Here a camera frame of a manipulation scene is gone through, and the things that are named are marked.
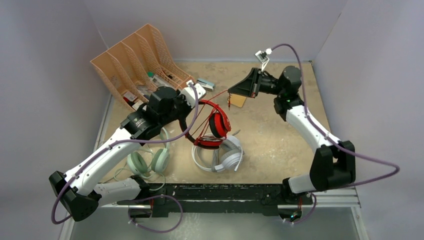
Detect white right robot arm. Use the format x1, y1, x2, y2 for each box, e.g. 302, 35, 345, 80
228, 65, 356, 204

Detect yellow spiral notebook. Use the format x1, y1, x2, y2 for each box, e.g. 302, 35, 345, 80
228, 94, 247, 108

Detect red headphone cable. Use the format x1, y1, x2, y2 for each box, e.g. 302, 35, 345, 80
193, 88, 233, 147

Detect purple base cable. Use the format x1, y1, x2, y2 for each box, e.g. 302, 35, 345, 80
127, 194, 184, 234

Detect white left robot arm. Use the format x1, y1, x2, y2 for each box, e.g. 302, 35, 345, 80
48, 82, 206, 225

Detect peach plastic file organizer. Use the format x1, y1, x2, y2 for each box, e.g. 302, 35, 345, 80
91, 24, 195, 112

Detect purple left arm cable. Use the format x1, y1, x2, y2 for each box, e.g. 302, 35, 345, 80
50, 82, 200, 225

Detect clear plastic ruler pouch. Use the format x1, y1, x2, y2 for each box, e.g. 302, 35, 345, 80
149, 75, 171, 87

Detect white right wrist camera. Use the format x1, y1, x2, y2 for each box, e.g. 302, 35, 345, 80
254, 48, 272, 72

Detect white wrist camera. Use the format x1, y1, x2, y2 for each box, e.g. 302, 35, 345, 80
254, 48, 272, 72
181, 80, 207, 108

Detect red black headphones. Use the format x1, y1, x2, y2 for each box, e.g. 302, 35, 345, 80
178, 99, 231, 150

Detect mint green headphones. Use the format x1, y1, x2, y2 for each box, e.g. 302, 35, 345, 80
114, 127, 171, 192

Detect light blue stapler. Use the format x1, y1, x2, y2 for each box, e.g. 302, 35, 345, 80
197, 78, 215, 92

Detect white over-ear headphones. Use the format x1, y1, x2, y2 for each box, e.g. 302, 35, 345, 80
191, 134, 244, 173

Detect red white small box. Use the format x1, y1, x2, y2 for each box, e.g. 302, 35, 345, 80
122, 91, 138, 102

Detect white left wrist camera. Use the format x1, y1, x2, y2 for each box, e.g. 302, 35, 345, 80
181, 80, 207, 108

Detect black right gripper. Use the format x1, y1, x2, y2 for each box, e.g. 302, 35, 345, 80
228, 68, 285, 99

